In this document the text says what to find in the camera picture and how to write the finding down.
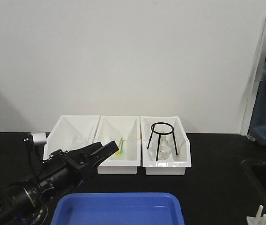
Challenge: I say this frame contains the left white storage bin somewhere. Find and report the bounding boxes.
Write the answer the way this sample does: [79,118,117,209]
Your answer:
[44,115,100,160]

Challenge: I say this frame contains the blue plastic tray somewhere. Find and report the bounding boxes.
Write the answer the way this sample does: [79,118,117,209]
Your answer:
[51,192,185,225]

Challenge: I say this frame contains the black wire tripod stand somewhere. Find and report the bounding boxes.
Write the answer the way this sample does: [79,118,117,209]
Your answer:
[147,122,178,162]

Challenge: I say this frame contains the glass beaker in middle bin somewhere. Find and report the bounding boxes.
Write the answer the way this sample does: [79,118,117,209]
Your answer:
[111,137,128,160]

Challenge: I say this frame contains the right white storage bin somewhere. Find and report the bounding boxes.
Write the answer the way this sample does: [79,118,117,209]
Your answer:
[140,116,192,175]

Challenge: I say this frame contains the middle white storage bin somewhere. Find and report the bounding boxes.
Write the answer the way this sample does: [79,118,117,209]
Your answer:
[94,115,141,174]

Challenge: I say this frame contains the white storage bin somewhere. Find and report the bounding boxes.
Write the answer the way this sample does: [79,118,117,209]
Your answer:
[44,115,100,160]
[140,116,192,175]
[94,115,141,174]

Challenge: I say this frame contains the glass alcohol lamp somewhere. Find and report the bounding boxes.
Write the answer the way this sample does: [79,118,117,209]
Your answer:
[155,135,172,161]

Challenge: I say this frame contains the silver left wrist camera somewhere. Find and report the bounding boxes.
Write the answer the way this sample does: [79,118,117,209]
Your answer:
[23,131,47,162]

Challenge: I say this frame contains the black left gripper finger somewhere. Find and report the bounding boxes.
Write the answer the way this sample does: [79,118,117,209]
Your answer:
[83,141,118,170]
[65,142,103,159]

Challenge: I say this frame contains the yellow green plastic spatulas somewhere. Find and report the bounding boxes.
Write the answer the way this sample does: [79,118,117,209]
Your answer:
[115,137,125,155]

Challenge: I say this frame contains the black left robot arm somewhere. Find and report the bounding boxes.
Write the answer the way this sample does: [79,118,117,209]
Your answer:
[0,141,118,225]

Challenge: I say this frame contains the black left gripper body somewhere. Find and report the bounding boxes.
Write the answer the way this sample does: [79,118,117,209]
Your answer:
[38,150,98,195]

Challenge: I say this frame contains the glassware in left bin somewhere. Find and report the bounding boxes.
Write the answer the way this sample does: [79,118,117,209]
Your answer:
[63,135,87,150]

